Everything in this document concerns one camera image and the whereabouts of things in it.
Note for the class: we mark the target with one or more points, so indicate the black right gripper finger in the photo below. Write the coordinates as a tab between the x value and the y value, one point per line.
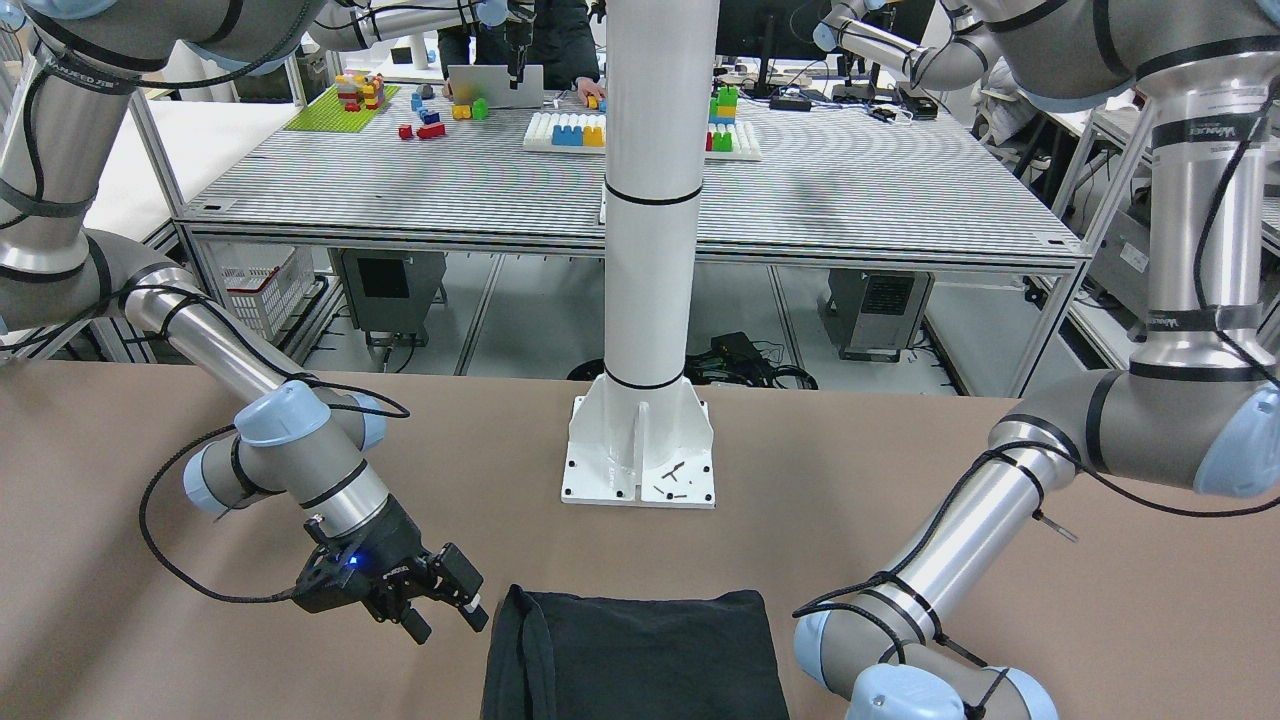
458	583
411	620

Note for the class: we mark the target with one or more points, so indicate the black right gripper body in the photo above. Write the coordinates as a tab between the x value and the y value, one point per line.
401	553

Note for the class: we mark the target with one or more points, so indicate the black t-shirt with logo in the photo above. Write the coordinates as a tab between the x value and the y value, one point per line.
560	656

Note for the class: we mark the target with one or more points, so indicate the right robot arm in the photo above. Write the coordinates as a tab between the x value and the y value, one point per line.
296	435

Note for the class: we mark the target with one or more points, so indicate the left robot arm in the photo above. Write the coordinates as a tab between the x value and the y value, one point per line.
1196	406

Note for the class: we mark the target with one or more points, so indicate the white central robot column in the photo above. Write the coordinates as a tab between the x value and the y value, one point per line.
641	435

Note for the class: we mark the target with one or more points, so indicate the grey control box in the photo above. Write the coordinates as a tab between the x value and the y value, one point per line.
389	292
876	312

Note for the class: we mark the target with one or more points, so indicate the white plastic basket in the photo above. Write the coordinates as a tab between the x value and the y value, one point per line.
265	282

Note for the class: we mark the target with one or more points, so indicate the striped background workbench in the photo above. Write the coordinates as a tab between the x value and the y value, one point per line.
834	187

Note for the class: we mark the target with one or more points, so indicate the green lego baseplate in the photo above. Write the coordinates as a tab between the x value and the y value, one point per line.
328	114

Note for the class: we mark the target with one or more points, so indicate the white block tray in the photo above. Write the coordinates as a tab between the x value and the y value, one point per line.
551	131

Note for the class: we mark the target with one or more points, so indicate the background person in black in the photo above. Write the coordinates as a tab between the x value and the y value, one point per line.
562	42

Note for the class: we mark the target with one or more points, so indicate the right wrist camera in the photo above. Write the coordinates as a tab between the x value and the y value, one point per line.
333	576

